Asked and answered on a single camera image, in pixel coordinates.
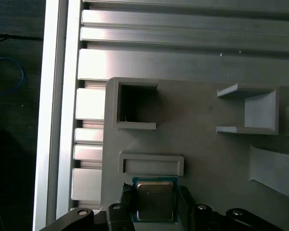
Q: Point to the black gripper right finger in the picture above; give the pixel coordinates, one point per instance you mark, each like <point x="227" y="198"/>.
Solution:
<point x="243" y="221"/>

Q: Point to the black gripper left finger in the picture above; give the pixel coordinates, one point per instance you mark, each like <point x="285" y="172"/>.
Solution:
<point x="74" y="221"/>

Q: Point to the CPU with silver top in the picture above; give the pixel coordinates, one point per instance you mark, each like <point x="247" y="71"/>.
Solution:
<point x="155" y="199"/>

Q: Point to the grey parts rack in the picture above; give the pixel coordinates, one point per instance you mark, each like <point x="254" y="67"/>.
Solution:
<point x="195" y="149"/>

